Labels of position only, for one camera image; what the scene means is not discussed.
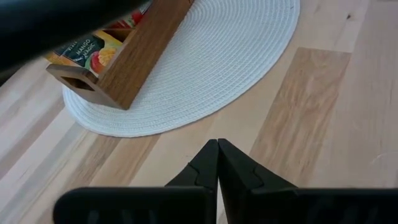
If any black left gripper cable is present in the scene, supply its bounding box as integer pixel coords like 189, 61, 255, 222
0, 0, 150, 86

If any wooden tea bag box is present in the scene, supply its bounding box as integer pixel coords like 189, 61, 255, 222
45, 0, 195, 111

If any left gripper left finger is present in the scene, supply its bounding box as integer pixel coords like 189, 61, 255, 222
165, 139, 220, 224

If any orange mango tea bag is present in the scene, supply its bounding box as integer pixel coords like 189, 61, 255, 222
44, 29, 124, 77

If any white round woven placemat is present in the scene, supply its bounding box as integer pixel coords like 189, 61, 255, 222
62, 0, 301, 138

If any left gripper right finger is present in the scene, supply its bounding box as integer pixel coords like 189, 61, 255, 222
217, 138, 298, 224

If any red strawberry tea bag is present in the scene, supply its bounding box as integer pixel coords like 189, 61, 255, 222
107, 0, 153, 30

